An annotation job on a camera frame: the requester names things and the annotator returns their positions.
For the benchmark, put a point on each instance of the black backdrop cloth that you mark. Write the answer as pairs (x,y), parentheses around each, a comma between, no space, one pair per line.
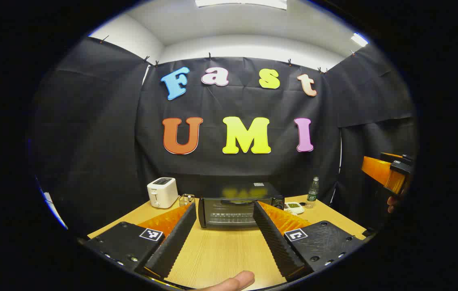
(91,141)

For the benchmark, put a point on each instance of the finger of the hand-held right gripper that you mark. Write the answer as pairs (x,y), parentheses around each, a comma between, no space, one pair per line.
(378,169)

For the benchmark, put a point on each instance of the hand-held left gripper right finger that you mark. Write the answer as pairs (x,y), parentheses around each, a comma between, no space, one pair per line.
(275,238)

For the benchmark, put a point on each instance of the white toaster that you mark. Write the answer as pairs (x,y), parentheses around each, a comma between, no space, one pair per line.
(162,193)

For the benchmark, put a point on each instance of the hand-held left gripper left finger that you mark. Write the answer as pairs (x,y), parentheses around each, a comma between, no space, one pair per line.
(174,238)

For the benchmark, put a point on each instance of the white divided snack plate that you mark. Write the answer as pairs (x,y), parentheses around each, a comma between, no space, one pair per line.
(293,207)

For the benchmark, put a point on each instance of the ceiling light panel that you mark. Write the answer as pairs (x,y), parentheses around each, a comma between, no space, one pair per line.
(241,3)
(359,39)

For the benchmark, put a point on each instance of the black electric oven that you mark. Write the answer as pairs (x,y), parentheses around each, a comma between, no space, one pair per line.
(233,210)

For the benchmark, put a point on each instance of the clear plastic water bottle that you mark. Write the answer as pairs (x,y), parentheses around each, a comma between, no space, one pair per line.
(312,192)

